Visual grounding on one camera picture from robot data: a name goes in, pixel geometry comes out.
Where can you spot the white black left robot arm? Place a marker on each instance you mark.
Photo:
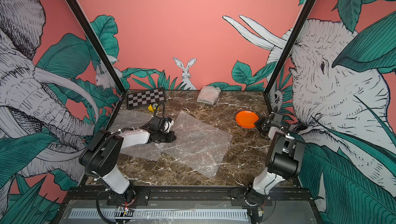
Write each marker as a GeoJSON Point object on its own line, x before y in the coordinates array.
{"type": "Point", "coordinates": [100, 157]}

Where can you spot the orange dinner plate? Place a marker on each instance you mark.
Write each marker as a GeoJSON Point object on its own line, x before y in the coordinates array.
{"type": "Point", "coordinates": [246, 119]}

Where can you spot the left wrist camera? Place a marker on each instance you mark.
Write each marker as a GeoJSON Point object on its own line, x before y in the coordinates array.
{"type": "Point", "coordinates": [168, 124]}

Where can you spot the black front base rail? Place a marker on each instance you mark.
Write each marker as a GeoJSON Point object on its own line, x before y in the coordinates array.
{"type": "Point", "coordinates": [244, 196]}

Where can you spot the clear bubble wrap sheet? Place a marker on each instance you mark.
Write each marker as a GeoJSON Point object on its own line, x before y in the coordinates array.
{"type": "Point", "coordinates": [134, 119]}

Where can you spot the black white chessboard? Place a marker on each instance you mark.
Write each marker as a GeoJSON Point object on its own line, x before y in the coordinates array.
{"type": "Point", "coordinates": [146, 98]}

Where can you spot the black right frame post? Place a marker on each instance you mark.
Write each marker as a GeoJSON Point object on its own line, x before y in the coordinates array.
{"type": "Point", "coordinates": [306, 9]}

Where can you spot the small yellow toy block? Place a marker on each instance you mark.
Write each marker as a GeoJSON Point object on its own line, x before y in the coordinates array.
{"type": "Point", "coordinates": [152, 107]}

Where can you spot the white slotted cable duct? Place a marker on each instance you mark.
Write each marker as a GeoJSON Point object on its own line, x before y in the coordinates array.
{"type": "Point", "coordinates": [138, 214]}

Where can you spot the bubble plate bundle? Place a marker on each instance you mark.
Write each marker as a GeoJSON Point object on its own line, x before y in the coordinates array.
{"type": "Point", "coordinates": [209, 95]}

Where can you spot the pink bubble bundle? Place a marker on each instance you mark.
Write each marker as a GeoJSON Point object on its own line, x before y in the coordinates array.
{"type": "Point", "coordinates": [198, 145]}

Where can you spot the black frame post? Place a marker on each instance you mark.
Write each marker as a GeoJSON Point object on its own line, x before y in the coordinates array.
{"type": "Point", "coordinates": [306, 9]}
{"type": "Point", "coordinates": [92, 37]}

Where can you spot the black left frame post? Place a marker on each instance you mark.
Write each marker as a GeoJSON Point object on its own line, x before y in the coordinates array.
{"type": "Point", "coordinates": [92, 37]}

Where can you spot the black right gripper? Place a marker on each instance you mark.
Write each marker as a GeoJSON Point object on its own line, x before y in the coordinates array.
{"type": "Point", "coordinates": [259, 122]}

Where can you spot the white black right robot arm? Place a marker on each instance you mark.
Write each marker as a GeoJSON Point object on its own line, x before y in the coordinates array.
{"type": "Point", "coordinates": [285, 155]}

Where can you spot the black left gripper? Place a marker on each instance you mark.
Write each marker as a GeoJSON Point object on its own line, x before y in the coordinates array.
{"type": "Point", "coordinates": [170, 139]}

